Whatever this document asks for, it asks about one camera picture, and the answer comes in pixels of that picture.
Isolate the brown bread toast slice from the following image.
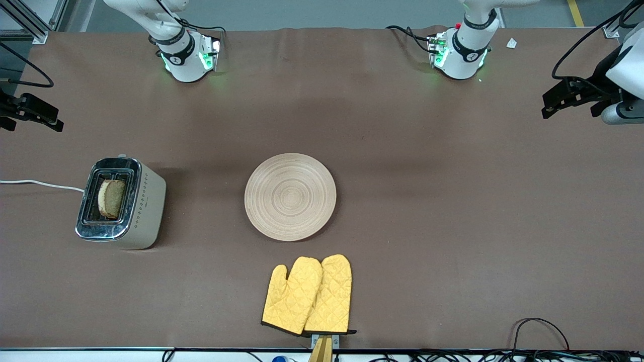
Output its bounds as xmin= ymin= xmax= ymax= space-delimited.
xmin=98 ymin=178 xmax=127 ymax=220

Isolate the round light wooden plate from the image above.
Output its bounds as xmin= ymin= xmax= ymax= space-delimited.
xmin=245 ymin=153 xmax=337 ymax=242

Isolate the cream and chrome toaster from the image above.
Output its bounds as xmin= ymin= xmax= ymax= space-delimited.
xmin=75 ymin=153 xmax=167 ymax=250

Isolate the brown table cover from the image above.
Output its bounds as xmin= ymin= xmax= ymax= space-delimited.
xmin=0 ymin=26 xmax=644 ymax=350

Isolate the yellow quilted oven mitt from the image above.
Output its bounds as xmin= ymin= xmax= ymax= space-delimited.
xmin=303 ymin=254 xmax=357 ymax=335
xmin=261 ymin=256 xmax=323 ymax=336

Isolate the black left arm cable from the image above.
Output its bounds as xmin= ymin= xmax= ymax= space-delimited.
xmin=551 ymin=0 xmax=644 ymax=81

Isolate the aluminium frame profile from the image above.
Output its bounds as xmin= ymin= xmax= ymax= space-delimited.
xmin=603 ymin=0 xmax=644 ymax=40
xmin=0 ymin=0 xmax=77 ymax=45

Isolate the white toaster power cord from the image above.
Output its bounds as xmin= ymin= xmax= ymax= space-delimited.
xmin=0 ymin=179 xmax=85 ymax=193

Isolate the black base cable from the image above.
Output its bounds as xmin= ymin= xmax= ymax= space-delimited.
xmin=385 ymin=25 xmax=434 ymax=54
xmin=179 ymin=20 xmax=227 ymax=39

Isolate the black looped cable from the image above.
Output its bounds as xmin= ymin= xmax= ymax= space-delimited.
xmin=511 ymin=317 xmax=572 ymax=352

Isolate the black cable bundle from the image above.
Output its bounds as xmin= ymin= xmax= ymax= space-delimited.
xmin=367 ymin=350 xmax=644 ymax=362

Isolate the grey metal mounting bracket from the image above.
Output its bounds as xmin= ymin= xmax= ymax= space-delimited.
xmin=310 ymin=333 xmax=341 ymax=350

